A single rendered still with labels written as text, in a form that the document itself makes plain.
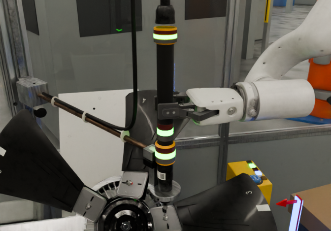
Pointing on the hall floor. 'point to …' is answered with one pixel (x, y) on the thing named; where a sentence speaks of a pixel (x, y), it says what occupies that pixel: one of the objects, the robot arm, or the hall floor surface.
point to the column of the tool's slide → (7, 63)
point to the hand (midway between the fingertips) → (165, 107)
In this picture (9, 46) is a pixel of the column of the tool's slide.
